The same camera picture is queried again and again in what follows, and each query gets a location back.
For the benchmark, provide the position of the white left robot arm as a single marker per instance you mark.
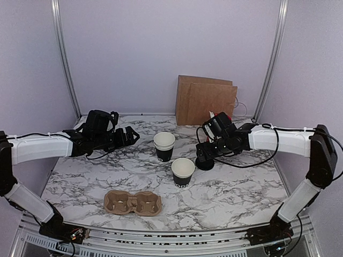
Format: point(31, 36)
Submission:
point(35, 146)

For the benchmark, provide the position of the brown paper bag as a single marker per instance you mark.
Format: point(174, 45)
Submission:
point(198, 96)

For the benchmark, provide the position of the aluminium front rail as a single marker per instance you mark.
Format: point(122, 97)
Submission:
point(119, 242)

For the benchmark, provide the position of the right aluminium frame post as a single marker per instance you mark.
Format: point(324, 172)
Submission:
point(278, 38)

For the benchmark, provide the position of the black plastic cup lid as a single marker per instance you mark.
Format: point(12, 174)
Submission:
point(206, 165)

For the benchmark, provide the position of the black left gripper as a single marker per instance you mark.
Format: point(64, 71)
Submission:
point(129, 140)

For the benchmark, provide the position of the brown cardboard cup carrier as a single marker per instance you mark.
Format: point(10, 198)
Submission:
point(143, 203)

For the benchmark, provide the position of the aluminium frame post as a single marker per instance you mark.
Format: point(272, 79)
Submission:
point(57, 20)
point(278, 38)

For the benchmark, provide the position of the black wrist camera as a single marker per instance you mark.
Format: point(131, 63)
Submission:
point(218, 124)
point(99, 122)

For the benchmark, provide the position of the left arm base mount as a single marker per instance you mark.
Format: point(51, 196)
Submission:
point(64, 232)

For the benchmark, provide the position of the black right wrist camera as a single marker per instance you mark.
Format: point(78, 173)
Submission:
point(218, 124)

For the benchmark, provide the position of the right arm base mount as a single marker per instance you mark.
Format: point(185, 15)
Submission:
point(267, 234)

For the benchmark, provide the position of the left aluminium frame post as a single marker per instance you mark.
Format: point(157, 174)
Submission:
point(57, 20)

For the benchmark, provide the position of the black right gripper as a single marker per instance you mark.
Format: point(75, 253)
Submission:
point(200, 152)

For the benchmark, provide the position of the stacked black paper cups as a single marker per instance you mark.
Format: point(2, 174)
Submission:
point(164, 144)

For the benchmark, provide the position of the black paper coffee cup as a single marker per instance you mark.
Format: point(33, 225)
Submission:
point(183, 169)

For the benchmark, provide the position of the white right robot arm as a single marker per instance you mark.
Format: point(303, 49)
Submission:
point(311, 151)

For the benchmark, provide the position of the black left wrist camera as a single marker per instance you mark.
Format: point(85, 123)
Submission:
point(99, 122)

